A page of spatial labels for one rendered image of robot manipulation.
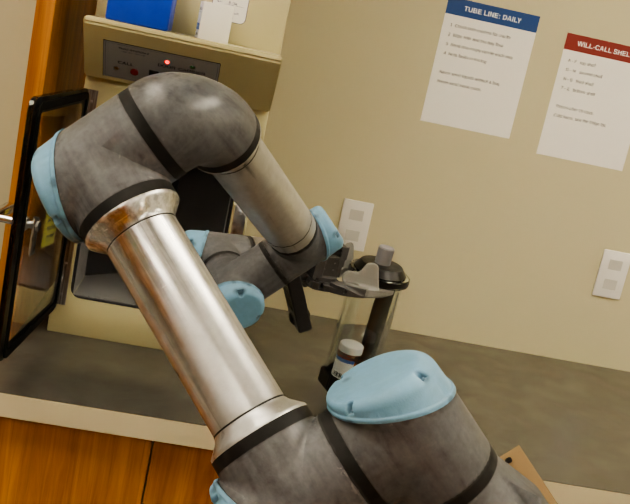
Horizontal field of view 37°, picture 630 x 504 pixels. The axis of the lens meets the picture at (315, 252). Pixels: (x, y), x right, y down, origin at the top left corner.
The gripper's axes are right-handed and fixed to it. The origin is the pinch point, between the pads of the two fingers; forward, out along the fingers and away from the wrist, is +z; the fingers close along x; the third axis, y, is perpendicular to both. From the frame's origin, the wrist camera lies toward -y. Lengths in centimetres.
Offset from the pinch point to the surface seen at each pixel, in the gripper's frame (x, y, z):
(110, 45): 22, 28, -47
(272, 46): 21.9, 33.5, -19.9
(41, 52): 25, 25, -57
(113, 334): 22.8, -23.5, -37.0
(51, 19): 25, 30, -57
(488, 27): 48, 45, 39
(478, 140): 45, 20, 43
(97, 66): 26, 24, -48
